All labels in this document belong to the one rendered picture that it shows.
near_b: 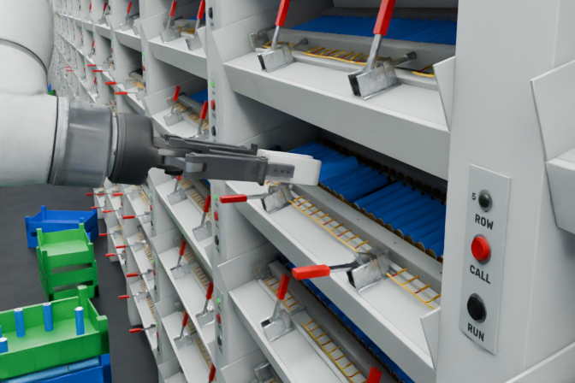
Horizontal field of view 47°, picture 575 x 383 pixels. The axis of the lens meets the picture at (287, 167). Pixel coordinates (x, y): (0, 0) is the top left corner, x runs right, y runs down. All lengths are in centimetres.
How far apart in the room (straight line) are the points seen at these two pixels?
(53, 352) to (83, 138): 86
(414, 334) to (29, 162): 39
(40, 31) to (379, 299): 45
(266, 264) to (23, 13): 57
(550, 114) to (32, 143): 46
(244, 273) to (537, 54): 80
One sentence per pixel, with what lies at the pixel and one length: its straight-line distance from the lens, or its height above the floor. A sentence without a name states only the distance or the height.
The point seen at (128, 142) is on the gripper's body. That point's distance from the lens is 69.
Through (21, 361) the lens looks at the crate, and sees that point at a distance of 148.
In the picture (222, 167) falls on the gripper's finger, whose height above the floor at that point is 104.
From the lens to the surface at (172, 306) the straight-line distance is 190.
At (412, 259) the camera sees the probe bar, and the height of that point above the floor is 97.
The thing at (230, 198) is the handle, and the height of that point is 95.
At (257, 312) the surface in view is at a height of 74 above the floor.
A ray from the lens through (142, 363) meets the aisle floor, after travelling 244.
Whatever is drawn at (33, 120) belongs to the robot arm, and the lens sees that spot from 67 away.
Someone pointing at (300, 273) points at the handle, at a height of 95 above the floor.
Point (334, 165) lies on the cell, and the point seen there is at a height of 102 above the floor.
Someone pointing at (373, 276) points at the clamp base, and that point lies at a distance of 67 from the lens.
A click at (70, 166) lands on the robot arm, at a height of 105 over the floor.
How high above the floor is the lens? 120
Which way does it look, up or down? 14 degrees down
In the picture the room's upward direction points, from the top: straight up
